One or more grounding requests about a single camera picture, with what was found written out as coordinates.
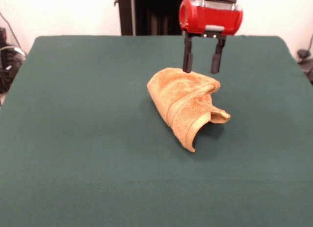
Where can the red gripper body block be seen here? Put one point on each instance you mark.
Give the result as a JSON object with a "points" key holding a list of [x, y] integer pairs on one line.
{"points": [[212, 17]]}

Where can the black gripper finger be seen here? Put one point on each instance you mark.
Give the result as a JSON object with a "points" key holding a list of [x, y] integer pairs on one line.
{"points": [[187, 61], [215, 63]]}

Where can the tan terry towel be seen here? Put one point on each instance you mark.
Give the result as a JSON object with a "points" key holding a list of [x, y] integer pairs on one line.
{"points": [[181, 95]]}

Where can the dark green table cloth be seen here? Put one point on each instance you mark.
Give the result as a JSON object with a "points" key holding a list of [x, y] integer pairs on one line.
{"points": [[97, 139]]}

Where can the small black box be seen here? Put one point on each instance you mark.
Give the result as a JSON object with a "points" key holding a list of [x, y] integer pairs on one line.
{"points": [[2, 36]]}

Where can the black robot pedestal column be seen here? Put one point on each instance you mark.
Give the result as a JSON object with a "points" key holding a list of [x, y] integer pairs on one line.
{"points": [[151, 14]]}

